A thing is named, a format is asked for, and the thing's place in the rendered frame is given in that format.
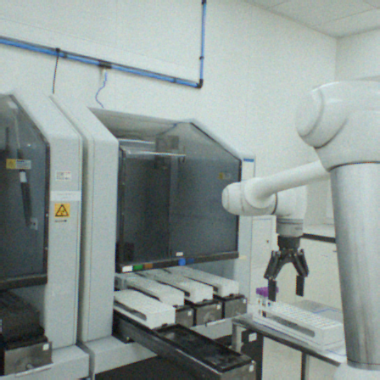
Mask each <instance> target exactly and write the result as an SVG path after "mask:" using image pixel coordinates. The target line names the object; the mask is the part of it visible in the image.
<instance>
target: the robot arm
mask: <svg viewBox="0 0 380 380"><path fill-rule="evenodd" d="M295 126H296V129H297V133H298V135H299V137H301V138H302V140H303V141H304V142H305V143H307V144H308V145H309V146H311V147H313V149H314V150H315V152H316V155H317V157H318V160H316V161H313V162H310V163H308V164H305V165H301V166H298V167H295V168H293V169H289V170H285V171H282V172H279V173H276V174H274V175H271V176H268V177H266V178H264V179H263V178H259V177H255V178H252V179H249V180H247V181H242V182H239V183H233V184H232V185H229V186H227V187H226V188H225V189H224V190H223V191H222V195H221V202H222V206H223V208H225V209H226V210H227V211H228V212H230V213H233V214H235V215H246V216H262V215H275V216H276V233H277V234H279V235H277V246H278V248H279V250H278V251H274V250H272V251H271V258H270V261H269V264H268V266H267V268H266V270H265V274H264V276H263V278H264V279H266V280H268V300H270V301H272V302H276V301H277V281H276V279H277V277H278V273H279V271H280V270H281V269H282V267H283V266H284V265H285V264H286V263H289V262H291V263H292V264H293V266H294V268H295V270H296V271H297V272H298V275H296V289H295V294H296V295H298V296H300V297H301V298H303V297H304V287H305V277H308V274H310V270H309V267H308V264H307V261H306V258H305V250H304V249H300V248H299V247H300V239H301V236H300V235H303V222H304V221H303V219H304V214H305V211H306V204H307V191H306V186H307V185H310V184H314V183H318V182H324V181H328V180H330V181H331V191H332V211H333V221H334V231H335V242H336V252H337V263H338V273H339V283H340V293H341V305H342V315H343V326H344V336H345V347H346V357H347V361H343V362H342V363H341V364H340V366H339V367H338V368H337V370H336V371H335V372H334V373H333V377H332V380H380V82H379V83H376V82H369V81H334V82H329V83H326V84H323V85H321V86H319V87H318V88H315V89H313V90H311V91H310V92H308V93H306V94H305V95H304V96H303V97H302V99H301V100H300V101H299V104H298V107H297V109H296V113H295ZM297 256H298V257H297Z"/></svg>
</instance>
